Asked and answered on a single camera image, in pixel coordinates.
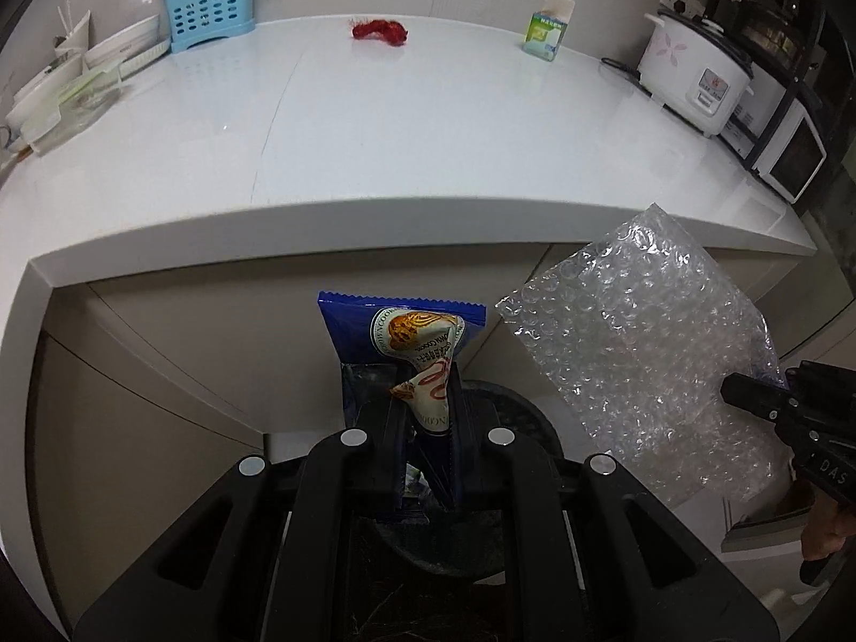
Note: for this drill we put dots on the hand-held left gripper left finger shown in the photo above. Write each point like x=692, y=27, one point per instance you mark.
x=381, y=455

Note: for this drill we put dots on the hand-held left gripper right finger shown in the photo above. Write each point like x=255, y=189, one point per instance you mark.
x=475, y=461

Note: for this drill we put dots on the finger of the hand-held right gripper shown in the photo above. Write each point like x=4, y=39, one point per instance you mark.
x=756, y=396

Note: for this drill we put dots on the clear bubble wrap bag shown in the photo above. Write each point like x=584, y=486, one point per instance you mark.
x=635, y=348

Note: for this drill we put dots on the blue snack wrapper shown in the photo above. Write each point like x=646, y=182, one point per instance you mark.
x=354, y=328

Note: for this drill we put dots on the person's right hand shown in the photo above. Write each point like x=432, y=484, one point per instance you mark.
x=821, y=532

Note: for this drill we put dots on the grey flat object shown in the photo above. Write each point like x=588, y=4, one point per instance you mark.
x=762, y=525

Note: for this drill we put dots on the white toaster oven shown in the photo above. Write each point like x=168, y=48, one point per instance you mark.
x=796, y=154

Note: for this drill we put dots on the white flowered rice cooker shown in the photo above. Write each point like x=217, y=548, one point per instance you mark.
x=689, y=67

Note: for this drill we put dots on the black metal rack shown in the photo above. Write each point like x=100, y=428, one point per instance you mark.
x=810, y=40

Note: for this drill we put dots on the small green white carton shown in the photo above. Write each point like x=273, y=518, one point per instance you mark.
x=545, y=33

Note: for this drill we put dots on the red mesh net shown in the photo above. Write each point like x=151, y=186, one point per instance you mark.
x=381, y=30

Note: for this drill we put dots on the clear plastic food container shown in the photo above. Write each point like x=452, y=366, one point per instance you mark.
x=73, y=104

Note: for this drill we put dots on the light blue utensil caddy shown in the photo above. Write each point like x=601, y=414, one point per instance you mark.
x=211, y=13

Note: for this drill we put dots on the white folded paper carton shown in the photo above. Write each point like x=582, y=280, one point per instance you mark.
x=73, y=33

